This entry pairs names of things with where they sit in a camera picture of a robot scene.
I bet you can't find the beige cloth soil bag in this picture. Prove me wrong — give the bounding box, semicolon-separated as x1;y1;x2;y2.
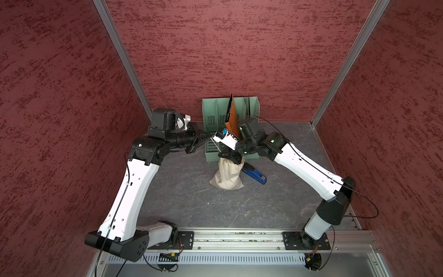
210;158;245;190

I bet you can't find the orange folder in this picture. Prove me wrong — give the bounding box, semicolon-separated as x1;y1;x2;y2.
225;95;241;138

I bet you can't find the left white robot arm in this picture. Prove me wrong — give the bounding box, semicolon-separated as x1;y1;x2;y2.
85;108;212;262

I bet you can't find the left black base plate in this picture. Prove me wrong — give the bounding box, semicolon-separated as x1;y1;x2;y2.
148;231;195;250

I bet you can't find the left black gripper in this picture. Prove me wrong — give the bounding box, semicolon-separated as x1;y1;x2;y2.
165;120;211;152

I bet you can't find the blue black stapler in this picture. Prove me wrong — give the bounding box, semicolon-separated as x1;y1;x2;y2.
242;163;267;185

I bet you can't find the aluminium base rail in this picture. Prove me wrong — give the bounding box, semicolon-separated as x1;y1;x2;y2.
87;228;392;277

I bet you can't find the aluminium corner post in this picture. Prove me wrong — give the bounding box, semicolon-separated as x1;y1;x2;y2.
93;0;153;120
310;0;391;129

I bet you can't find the green file organizer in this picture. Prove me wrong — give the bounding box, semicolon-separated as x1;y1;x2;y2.
202;96;260;162

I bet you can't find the right aluminium corner post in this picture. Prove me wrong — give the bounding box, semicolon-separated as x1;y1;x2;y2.
310;0;391;129

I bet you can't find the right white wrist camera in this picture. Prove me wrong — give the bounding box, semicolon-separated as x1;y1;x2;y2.
212;128;239;150

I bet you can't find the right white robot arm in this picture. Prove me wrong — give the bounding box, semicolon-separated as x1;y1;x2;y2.
213;118;355;249

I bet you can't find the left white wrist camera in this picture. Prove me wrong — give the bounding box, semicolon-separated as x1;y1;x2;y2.
176;115;191;132

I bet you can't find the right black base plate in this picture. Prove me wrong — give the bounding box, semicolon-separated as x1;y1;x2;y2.
282;232;331;252

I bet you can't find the left aluminium corner post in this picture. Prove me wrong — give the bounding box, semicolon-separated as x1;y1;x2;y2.
93;0;153;120

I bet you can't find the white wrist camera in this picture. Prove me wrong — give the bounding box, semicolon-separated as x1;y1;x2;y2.
212;128;239;150
176;115;191;132

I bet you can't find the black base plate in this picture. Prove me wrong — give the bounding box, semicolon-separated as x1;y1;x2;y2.
148;231;195;250
282;232;331;252

